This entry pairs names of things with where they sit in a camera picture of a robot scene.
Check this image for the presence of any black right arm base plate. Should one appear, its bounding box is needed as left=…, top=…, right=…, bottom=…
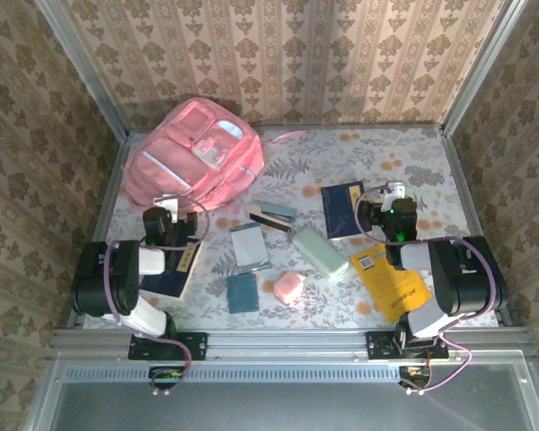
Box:
left=366, top=330, right=450, bottom=360

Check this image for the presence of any teal square pouch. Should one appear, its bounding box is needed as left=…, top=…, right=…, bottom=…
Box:
left=226, top=272, right=259, bottom=314

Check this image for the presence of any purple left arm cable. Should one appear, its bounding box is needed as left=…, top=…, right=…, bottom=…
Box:
left=102, top=193, right=211, bottom=394

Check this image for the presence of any mint green pencil case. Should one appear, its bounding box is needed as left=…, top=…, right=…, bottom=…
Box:
left=290, top=226, right=349, bottom=280

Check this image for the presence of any pink school backpack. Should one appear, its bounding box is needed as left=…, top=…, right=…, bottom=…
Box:
left=122, top=99, right=311, bottom=212

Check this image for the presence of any thin navy book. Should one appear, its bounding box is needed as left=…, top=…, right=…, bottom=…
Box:
left=321, top=180, right=367, bottom=240

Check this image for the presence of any yellow paperback book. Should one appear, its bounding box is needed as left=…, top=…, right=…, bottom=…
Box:
left=349, top=243, right=434, bottom=324

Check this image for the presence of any grey metal sheet panel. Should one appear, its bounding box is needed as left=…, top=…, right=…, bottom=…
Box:
left=26, top=352, right=539, bottom=431

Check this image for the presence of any black cable connector plug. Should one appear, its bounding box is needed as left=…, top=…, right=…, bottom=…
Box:
left=148, top=365, right=185, bottom=397
left=398, top=364, right=433, bottom=397

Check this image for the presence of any grey-teal stapler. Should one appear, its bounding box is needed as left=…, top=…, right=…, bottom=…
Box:
left=248, top=201, right=296, bottom=233

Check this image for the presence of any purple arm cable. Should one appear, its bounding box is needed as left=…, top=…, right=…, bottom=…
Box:
left=102, top=193, right=211, bottom=394
left=354, top=184, right=496, bottom=396

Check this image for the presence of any thin aluminium table edge rail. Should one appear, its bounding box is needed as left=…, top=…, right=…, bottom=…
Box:
left=128, top=121, right=446, bottom=134

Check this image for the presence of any thick navy book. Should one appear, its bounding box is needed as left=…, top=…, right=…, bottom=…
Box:
left=139, top=240, right=206, bottom=301

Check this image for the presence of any aluminium frame post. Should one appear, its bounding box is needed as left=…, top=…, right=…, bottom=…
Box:
left=439, top=0, right=529, bottom=136
left=34, top=0, right=131, bottom=140

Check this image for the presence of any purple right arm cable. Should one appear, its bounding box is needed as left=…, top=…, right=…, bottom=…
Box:
left=354, top=184, right=496, bottom=396

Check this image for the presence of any slotted metal strip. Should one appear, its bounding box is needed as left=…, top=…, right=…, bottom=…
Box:
left=65, top=365, right=403, bottom=383

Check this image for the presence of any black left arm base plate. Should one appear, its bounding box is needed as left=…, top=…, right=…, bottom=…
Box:
left=128, top=331, right=208, bottom=362

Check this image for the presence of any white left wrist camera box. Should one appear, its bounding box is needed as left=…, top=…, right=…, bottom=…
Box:
left=154, top=194, right=180, bottom=224

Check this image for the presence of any wide aluminium frame rail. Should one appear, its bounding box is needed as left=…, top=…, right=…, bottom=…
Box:
left=49, top=327, right=534, bottom=360

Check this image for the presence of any small pink rounded case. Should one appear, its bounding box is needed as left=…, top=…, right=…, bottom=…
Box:
left=272, top=270, right=305, bottom=306

